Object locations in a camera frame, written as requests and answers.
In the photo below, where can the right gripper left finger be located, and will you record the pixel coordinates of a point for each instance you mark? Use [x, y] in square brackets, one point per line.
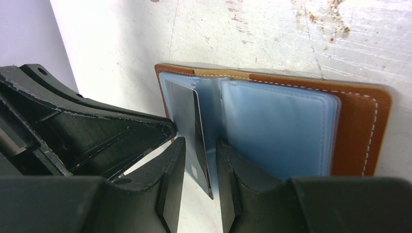
[146, 200]

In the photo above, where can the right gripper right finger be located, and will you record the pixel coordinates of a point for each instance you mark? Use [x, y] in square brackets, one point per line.
[252, 201]

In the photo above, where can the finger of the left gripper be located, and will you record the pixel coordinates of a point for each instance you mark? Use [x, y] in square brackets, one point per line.
[42, 133]
[40, 75]

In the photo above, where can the brown leather card holder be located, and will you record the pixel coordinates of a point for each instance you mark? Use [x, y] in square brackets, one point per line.
[288, 126]

